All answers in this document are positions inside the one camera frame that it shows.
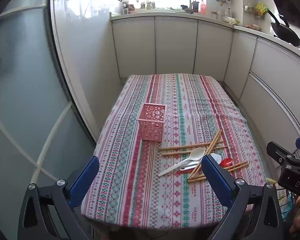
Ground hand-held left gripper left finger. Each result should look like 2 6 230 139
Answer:
17 156 100 240

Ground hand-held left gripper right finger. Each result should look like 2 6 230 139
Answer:
201 154 285 240

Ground large white rice paddle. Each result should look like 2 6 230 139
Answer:
179 153 222 172

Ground white soup spoon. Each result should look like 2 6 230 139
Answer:
158 147 206 177

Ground small white rice paddle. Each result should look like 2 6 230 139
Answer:
174 160 203 168

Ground bunch of wooden chopsticks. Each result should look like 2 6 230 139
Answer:
159 129 250 182

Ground pink perforated utensil basket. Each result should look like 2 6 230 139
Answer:
137 103 168 142

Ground person's right hand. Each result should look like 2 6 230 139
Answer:
289 196 300 236

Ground striped patterned tablecloth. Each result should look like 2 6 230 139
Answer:
80 73 267 229

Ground black wok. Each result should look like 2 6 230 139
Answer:
267 10 300 47

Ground frosted glass sliding door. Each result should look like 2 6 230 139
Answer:
0 0 98 240

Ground white kitchen cabinets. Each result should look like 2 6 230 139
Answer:
111 15 300 160

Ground yellow hanging packet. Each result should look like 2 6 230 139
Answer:
255 2 268 18

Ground white kitchen countertop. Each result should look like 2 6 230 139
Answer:
109 8 300 57

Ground black wire basket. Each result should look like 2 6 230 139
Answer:
266 177 297 222

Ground white door frame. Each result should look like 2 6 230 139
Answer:
49 0 100 143

